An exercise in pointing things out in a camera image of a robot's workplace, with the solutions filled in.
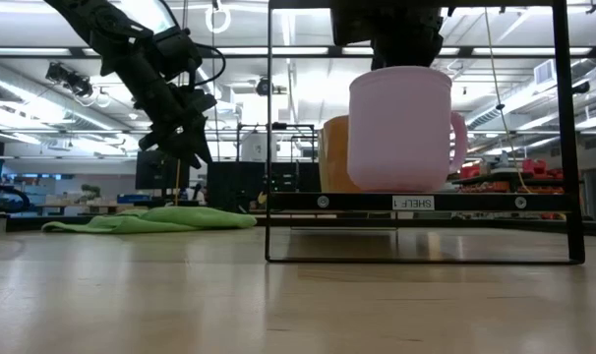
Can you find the potted green plant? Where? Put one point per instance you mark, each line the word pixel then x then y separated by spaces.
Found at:
pixel 90 193

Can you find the orange mug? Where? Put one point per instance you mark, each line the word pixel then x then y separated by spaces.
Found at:
pixel 333 157

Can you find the pink plastic mug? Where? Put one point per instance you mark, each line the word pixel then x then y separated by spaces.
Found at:
pixel 401 133

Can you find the green cloth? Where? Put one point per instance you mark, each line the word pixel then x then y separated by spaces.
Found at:
pixel 180 218

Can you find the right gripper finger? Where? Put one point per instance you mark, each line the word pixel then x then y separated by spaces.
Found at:
pixel 421 56
pixel 389 58

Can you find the black hanging camera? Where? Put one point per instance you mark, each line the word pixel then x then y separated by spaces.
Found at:
pixel 69 78

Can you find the black metal stand frame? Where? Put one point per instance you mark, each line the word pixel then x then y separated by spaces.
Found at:
pixel 298 126

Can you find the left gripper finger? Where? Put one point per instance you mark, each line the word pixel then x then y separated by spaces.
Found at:
pixel 196 147
pixel 162 141

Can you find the round black ceiling camera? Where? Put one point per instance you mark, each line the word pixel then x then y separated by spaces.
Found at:
pixel 261 86

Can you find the red storage bins rack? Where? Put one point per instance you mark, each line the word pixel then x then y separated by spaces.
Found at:
pixel 539 169

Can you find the black computer monitor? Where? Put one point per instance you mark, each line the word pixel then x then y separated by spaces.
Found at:
pixel 150 177

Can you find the black partition panel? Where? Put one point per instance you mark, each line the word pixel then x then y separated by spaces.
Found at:
pixel 234 187

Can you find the black frame wooden shelf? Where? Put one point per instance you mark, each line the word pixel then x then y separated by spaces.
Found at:
pixel 352 202

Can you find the black rig frame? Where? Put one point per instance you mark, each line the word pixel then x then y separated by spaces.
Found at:
pixel 335 51

